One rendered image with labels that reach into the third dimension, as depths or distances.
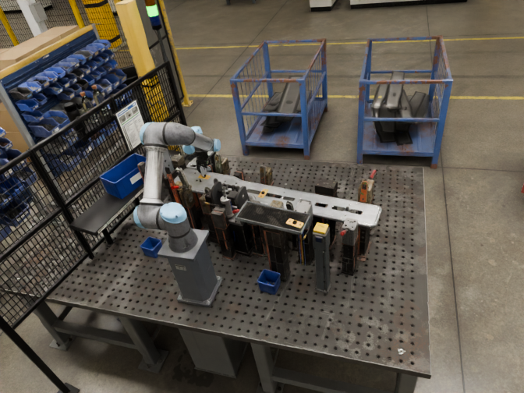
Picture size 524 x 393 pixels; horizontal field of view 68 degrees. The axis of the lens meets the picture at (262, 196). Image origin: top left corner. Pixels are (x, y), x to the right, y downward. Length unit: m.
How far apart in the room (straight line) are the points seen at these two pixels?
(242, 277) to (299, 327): 0.47
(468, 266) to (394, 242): 1.05
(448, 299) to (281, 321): 1.47
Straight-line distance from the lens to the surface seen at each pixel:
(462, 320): 3.14
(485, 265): 3.51
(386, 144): 4.41
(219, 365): 2.76
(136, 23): 2.99
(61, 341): 3.45
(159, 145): 2.02
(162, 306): 2.38
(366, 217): 2.23
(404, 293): 2.29
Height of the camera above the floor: 2.50
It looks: 39 degrees down
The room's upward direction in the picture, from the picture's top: 9 degrees counter-clockwise
